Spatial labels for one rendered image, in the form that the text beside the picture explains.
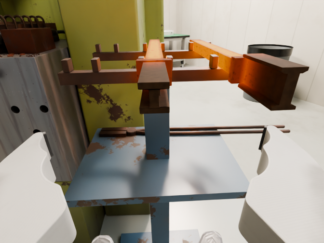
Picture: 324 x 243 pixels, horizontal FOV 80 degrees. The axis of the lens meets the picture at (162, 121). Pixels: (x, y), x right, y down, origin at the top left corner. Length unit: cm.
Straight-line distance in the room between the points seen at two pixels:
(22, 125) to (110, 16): 45
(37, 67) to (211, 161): 53
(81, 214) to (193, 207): 64
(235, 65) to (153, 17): 94
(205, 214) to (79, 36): 108
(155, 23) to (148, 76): 100
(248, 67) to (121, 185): 34
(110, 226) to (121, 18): 102
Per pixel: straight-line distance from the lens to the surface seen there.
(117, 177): 48
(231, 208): 133
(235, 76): 29
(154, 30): 119
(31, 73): 66
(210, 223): 124
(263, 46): 317
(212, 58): 34
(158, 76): 19
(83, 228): 103
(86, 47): 79
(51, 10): 120
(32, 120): 73
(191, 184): 46
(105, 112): 85
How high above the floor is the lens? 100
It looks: 28 degrees down
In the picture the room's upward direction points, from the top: 1 degrees counter-clockwise
